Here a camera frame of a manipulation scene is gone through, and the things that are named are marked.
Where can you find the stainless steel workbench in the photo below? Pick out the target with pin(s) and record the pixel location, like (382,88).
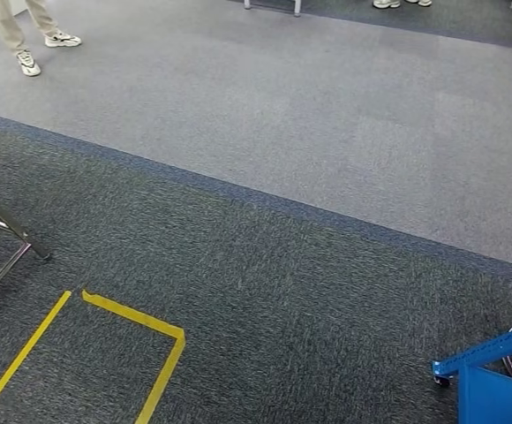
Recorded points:
(13,228)

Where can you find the blue metal shelf rack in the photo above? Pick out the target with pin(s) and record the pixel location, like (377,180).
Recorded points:
(494,398)

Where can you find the bent yellow floor tape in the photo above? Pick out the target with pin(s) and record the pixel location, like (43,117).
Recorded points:
(168,363)

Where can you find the straight yellow floor tape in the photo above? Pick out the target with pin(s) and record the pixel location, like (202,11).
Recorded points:
(22,354)

